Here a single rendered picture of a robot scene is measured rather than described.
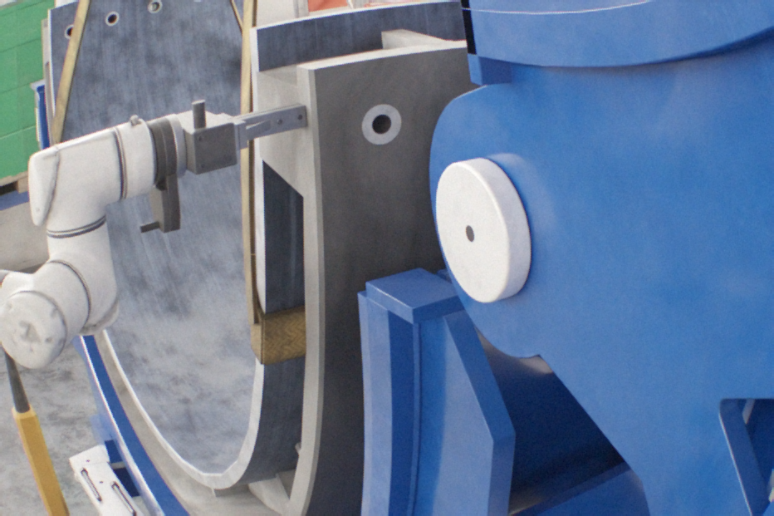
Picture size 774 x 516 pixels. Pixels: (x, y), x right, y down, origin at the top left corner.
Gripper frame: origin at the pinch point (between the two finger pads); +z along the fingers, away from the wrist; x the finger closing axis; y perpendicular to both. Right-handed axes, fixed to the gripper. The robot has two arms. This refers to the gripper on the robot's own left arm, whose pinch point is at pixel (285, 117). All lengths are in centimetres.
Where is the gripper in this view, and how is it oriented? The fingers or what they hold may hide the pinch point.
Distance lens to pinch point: 144.3
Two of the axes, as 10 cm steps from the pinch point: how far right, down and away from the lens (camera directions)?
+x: -4.2, -2.4, 8.7
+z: 9.0, -2.2, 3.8
